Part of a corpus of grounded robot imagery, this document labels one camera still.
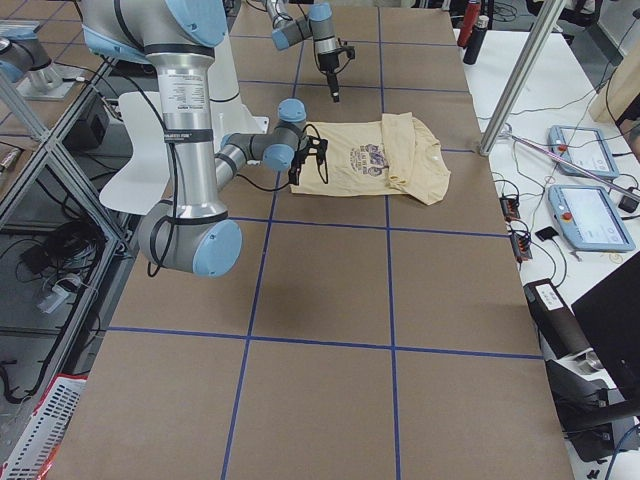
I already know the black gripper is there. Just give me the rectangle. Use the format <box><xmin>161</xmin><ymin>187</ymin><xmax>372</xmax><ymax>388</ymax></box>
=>
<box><xmin>317</xmin><ymin>50</ymin><xmax>340</xmax><ymax>102</ymax></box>
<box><xmin>288</xmin><ymin>142</ymin><xmax>311</xmax><ymax>185</ymax></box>

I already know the cream long-sleeve graphic shirt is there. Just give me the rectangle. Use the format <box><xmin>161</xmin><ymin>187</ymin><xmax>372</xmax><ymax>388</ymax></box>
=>
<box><xmin>291</xmin><ymin>112</ymin><xmax>450</xmax><ymax>205</ymax></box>

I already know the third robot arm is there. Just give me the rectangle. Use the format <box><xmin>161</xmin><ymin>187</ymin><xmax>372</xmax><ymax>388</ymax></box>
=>
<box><xmin>1</xmin><ymin>28</ymin><xmax>240</xmax><ymax>112</ymax></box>

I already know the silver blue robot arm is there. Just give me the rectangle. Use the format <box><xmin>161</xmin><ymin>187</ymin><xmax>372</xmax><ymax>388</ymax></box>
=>
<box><xmin>262</xmin><ymin>1</ymin><xmax>353</xmax><ymax>103</ymax></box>
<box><xmin>81</xmin><ymin>1</ymin><xmax>312</xmax><ymax>277</ymax></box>

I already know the black thermos bottle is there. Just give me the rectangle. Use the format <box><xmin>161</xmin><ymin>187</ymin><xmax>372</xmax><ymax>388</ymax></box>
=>
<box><xmin>462</xmin><ymin>15</ymin><xmax>489</xmax><ymax>65</ymax></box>

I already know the white plastic chair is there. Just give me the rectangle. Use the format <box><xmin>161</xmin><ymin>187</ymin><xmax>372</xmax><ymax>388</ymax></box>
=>
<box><xmin>99</xmin><ymin>92</ymin><xmax>170</xmax><ymax>215</ymax></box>

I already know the red water bottle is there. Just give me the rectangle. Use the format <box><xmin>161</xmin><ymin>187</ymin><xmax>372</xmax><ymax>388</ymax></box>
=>
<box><xmin>457</xmin><ymin>0</ymin><xmax>482</xmax><ymax>48</ymax></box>

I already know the upper small circuit board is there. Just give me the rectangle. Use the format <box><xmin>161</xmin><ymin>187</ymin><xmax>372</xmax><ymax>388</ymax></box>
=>
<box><xmin>499</xmin><ymin>196</ymin><xmax>521</xmax><ymax>222</ymax></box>

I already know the small circuit board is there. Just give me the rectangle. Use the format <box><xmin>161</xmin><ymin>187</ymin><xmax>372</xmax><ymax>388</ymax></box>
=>
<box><xmin>499</xmin><ymin>196</ymin><xmax>521</xmax><ymax>222</ymax></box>
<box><xmin>509</xmin><ymin>230</ymin><xmax>533</xmax><ymax>264</ymax></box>

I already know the lower small circuit board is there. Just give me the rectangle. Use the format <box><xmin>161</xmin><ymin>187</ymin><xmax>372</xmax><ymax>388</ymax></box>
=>
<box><xmin>509</xmin><ymin>230</ymin><xmax>533</xmax><ymax>264</ymax></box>

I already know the small black square pad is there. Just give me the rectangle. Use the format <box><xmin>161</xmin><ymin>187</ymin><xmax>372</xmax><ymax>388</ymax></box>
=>
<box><xmin>535</xmin><ymin>226</ymin><xmax>558</xmax><ymax>242</ymax></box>

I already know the upper blue teach pendant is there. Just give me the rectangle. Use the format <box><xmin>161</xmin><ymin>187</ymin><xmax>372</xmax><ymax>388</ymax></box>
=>
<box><xmin>548</xmin><ymin>125</ymin><xmax>620</xmax><ymax>180</ymax></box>

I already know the blue teach pendant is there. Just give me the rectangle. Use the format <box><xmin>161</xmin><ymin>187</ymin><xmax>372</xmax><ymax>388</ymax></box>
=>
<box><xmin>547</xmin><ymin>185</ymin><xmax>636</xmax><ymax>252</ymax></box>
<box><xmin>548</xmin><ymin>125</ymin><xmax>620</xmax><ymax>180</ymax></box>

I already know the white power strip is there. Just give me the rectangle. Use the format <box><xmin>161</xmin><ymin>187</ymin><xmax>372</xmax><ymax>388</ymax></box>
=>
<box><xmin>37</xmin><ymin>278</ymin><xmax>79</xmax><ymax>314</ymax></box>

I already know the lower blue teach pendant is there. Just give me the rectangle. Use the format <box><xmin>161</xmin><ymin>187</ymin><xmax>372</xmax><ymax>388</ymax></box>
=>
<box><xmin>547</xmin><ymin>185</ymin><xmax>636</xmax><ymax>252</ymax></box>

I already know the silver metal rod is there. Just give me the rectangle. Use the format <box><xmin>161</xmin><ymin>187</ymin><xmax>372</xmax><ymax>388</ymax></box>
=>
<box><xmin>498</xmin><ymin>130</ymin><xmax>639</xmax><ymax>201</ymax></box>

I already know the black monitor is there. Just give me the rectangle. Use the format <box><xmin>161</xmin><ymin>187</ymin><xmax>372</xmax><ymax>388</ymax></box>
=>
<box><xmin>572</xmin><ymin>255</ymin><xmax>639</xmax><ymax>399</ymax></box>

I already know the white perforated basket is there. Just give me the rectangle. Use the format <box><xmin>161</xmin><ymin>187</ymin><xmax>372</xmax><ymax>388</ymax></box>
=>
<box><xmin>1</xmin><ymin>374</ymin><xmax>87</xmax><ymax>479</ymax></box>

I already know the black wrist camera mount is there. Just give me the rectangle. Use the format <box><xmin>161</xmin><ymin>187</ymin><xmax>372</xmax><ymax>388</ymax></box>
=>
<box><xmin>338</xmin><ymin>42</ymin><xmax>356</xmax><ymax>62</ymax></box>
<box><xmin>305</xmin><ymin>136</ymin><xmax>328</xmax><ymax>165</ymax></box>

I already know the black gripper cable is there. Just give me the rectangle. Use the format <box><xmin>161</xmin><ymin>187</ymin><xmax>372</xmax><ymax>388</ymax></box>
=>
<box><xmin>232</xmin><ymin>122</ymin><xmax>331</xmax><ymax>194</ymax></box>

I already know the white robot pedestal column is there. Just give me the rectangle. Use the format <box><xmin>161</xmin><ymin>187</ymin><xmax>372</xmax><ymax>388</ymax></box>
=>
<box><xmin>193</xmin><ymin>1</ymin><xmax>268</xmax><ymax>173</ymax></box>

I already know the aluminium frame post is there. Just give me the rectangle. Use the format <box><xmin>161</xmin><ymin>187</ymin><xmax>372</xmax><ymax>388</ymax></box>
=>
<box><xmin>478</xmin><ymin>0</ymin><xmax>565</xmax><ymax>156</ymax></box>

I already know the black box under frame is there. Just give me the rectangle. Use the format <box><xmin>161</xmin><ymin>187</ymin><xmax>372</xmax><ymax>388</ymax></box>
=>
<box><xmin>63</xmin><ymin>100</ymin><xmax>109</xmax><ymax>151</ymax></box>

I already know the aluminium frame table at left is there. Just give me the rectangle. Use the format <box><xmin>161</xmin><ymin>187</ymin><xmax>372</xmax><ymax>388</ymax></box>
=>
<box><xmin>0</xmin><ymin>49</ymin><xmax>151</xmax><ymax>341</ymax></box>

